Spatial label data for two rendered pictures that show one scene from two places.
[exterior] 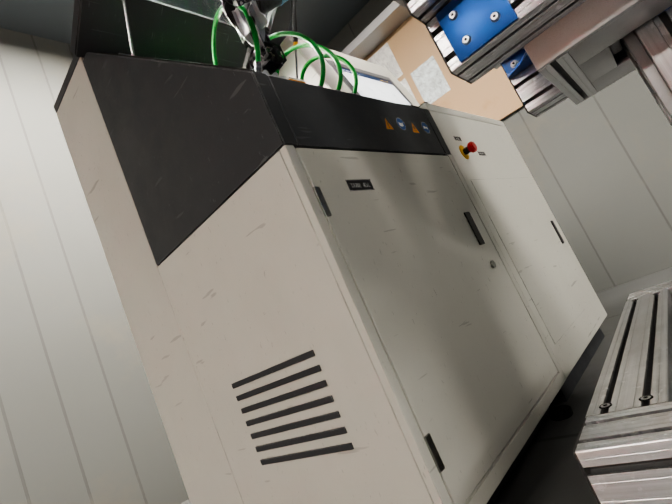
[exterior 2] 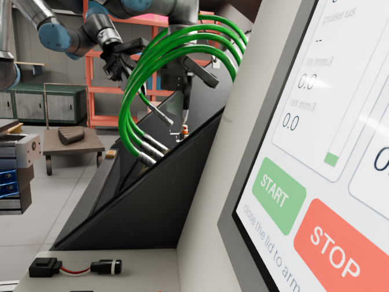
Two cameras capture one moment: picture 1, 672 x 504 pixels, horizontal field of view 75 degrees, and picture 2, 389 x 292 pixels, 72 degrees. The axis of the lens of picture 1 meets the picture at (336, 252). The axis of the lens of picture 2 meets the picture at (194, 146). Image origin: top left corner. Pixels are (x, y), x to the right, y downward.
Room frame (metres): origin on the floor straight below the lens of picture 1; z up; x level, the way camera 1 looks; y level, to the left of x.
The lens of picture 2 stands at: (1.69, -0.55, 1.27)
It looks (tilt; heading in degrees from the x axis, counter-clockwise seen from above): 16 degrees down; 131
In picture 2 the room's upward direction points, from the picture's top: 4 degrees clockwise
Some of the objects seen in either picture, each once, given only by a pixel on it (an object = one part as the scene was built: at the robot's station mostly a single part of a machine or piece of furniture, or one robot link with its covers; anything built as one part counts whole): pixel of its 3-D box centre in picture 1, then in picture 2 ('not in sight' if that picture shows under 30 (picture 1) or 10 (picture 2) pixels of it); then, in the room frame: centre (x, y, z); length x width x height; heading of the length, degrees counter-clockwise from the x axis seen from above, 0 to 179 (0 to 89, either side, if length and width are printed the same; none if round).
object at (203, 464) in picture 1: (309, 260); not in sight; (1.74, 0.11, 0.75); 1.40 x 0.28 x 1.50; 140
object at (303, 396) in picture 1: (370, 336); not in sight; (1.20, 0.01, 0.39); 0.70 x 0.58 x 0.79; 140
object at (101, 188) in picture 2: (369, 127); (99, 204); (1.03, -0.20, 0.87); 0.62 x 0.04 x 0.16; 140
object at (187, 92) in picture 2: not in sight; (186, 92); (1.19, -0.04, 1.21); 0.05 x 0.02 x 0.09; 140
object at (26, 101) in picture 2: not in sight; (42, 102); (-4.71, 1.56, 0.35); 1.76 x 1.65 x 0.70; 53
